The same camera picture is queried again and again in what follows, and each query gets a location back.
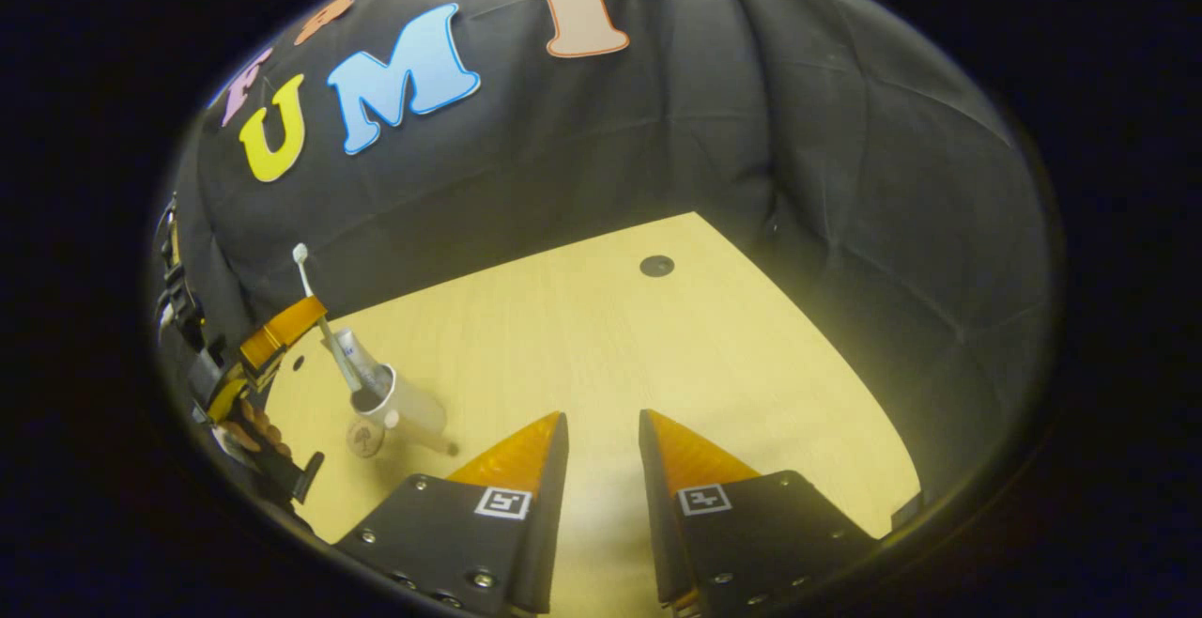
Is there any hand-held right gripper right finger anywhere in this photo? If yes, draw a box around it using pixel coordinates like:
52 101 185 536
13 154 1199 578
639 409 880 615

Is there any white toothpaste tube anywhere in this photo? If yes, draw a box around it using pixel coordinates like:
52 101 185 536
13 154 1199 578
329 327 392 400

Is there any pale green toothbrush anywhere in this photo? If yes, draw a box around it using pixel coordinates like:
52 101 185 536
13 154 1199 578
291 242 369 395

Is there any white cup with wooden handle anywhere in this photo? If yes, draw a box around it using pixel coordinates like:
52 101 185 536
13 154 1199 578
349 364 462 458

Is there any light wooden desktop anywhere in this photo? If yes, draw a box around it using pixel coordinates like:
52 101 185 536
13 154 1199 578
266 211 924 618

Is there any black backdrop cloth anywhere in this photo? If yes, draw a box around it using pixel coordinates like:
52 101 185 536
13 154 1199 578
155 0 1057 525

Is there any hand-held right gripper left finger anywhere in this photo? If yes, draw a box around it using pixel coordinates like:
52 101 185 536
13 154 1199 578
333 411 571 617

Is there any round wooden coaster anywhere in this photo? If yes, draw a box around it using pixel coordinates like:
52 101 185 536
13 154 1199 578
345 416 387 460

